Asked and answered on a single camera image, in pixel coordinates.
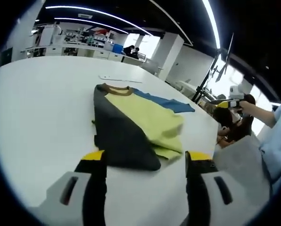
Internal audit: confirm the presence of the person's right hand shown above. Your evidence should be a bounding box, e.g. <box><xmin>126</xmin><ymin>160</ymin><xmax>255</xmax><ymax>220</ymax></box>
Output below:
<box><xmin>239</xmin><ymin>100</ymin><xmax>252</xmax><ymax>113</ymax></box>

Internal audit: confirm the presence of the grey mesh chair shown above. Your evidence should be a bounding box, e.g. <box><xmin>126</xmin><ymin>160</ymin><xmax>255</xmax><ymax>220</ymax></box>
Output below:
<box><xmin>213</xmin><ymin>135</ymin><xmax>273</xmax><ymax>212</ymax></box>

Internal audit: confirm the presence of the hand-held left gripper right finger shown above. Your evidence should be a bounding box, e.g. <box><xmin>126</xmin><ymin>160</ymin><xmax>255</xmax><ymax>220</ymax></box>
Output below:
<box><xmin>185</xmin><ymin>151</ymin><xmax>254</xmax><ymax>226</ymax></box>

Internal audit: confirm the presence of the tall white cabinet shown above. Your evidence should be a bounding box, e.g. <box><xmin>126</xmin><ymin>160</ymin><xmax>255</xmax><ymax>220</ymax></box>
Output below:
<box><xmin>40</xmin><ymin>25</ymin><xmax>54</xmax><ymax>47</ymax></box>

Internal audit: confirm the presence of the bright ceiling light strip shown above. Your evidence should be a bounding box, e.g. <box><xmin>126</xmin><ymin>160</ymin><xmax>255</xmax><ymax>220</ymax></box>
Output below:
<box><xmin>201</xmin><ymin>0</ymin><xmax>221</xmax><ymax>49</ymax></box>

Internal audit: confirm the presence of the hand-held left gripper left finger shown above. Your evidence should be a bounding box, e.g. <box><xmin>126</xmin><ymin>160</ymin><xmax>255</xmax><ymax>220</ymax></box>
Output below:
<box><xmin>36</xmin><ymin>150</ymin><xmax>107</xmax><ymax>226</ymax></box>

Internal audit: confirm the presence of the white template strip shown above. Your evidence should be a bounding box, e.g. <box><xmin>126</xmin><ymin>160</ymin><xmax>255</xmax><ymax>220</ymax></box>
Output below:
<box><xmin>98</xmin><ymin>74</ymin><xmax>143</xmax><ymax>84</ymax></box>

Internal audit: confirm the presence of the short ceiling light strip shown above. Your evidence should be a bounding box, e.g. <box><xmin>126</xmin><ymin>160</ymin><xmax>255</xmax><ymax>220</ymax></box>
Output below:
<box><xmin>54</xmin><ymin>17</ymin><xmax>129</xmax><ymax>35</ymax></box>

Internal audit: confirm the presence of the black cabinet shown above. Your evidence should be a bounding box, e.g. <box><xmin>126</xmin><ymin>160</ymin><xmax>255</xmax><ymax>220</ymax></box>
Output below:
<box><xmin>0</xmin><ymin>47</ymin><xmax>13</xmax><ymax>65</ymax></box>

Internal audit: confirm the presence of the white counter with cabinets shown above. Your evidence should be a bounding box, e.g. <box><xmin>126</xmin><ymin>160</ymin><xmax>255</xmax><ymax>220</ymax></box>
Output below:
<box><xmin>21</xmin><ymin>42</ymin><xmax>146</xmax><ymax>62</ymax></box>

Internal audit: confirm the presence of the black camera stand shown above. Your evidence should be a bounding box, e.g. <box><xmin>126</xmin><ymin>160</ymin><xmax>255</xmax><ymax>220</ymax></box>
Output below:
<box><xmin>192</xmin><ymin>32</ymin><xmax>235</xmax><ymax>102</ymax></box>

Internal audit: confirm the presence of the yellow grey blue garment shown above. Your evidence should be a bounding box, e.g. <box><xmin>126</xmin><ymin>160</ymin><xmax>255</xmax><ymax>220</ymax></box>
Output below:
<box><xmin>91</xmin><ymin>83</ymin><xmax>196</xmax><ymax>171</ymax></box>

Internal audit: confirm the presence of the long ceiling light strip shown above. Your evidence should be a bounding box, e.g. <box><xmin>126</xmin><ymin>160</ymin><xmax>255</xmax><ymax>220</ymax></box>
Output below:
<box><xmin>45</xmin><ymin>6</ymin><xmax>153</xmax><ymax>36</ymax></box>

